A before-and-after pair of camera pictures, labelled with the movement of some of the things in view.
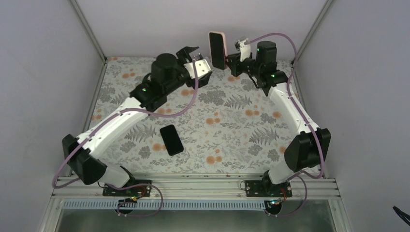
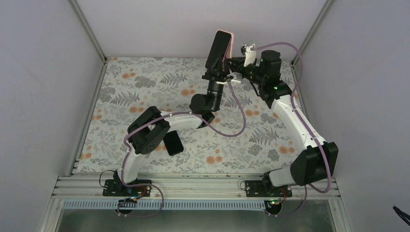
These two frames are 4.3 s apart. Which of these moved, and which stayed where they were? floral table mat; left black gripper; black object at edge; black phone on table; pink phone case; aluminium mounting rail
Moved: pink phone case; left black gripper
Stayed: black object at edge; floral table mat; aluminium mounting rail; black phone on table
